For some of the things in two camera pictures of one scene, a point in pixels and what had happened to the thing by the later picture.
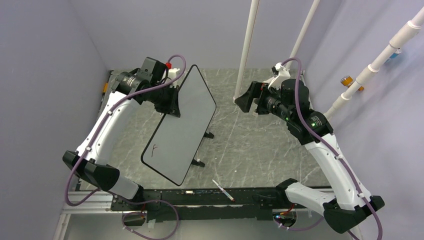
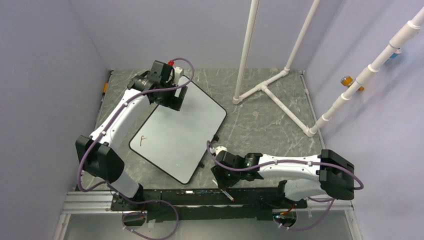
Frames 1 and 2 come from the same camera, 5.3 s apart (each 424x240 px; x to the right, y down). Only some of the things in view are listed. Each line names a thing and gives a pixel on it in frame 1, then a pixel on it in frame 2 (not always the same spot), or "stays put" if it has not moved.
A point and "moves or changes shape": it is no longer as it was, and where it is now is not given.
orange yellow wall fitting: x=347 y=80 stays put
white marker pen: x=223 y=190 stays put
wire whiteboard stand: x=199 y=163 to x=216 y=138
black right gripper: x=256 y=90 to x=222 y=181
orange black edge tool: x=105 y=89 stays put
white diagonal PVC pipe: x=410 y=30 stays put
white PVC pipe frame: x=248 y=40 stays put
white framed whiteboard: x=173 y=148 moves or changes shape
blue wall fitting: x=394 y=54 stays put
